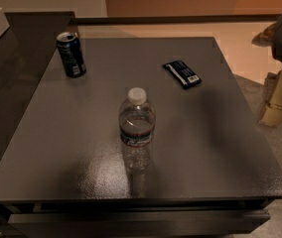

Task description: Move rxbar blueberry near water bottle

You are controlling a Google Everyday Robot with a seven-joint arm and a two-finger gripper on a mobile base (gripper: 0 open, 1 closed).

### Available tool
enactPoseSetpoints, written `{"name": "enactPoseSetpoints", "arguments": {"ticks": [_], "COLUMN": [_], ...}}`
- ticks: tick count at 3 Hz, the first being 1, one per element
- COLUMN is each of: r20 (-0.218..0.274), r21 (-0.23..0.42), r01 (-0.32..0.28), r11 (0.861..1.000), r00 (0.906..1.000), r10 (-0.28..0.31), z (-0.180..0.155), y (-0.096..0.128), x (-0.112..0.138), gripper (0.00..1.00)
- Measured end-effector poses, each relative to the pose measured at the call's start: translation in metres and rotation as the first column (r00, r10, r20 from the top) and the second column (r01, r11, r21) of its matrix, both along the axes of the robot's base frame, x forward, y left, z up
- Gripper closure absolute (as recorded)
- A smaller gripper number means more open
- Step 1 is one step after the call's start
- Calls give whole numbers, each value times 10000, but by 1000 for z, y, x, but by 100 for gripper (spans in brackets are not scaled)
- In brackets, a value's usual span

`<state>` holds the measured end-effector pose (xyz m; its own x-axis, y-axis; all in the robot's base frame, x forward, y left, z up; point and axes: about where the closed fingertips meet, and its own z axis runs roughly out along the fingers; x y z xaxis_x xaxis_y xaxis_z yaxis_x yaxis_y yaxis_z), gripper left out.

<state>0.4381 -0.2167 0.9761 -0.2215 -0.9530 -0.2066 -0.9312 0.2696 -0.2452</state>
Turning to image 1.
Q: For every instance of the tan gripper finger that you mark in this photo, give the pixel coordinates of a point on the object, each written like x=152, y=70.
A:
x=271, y=109

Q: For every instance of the dark drawer front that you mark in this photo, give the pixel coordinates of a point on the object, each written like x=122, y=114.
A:
x=139, y=223

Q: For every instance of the dark blue soda can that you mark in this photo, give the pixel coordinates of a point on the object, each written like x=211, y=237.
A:
x=69, y=48

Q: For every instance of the clear plastic water bottle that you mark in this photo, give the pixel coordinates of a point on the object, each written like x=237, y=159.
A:
x=137, y=119

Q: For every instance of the blueberry rxbar dark wrapper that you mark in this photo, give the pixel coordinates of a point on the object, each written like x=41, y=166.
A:
x=182, y=73

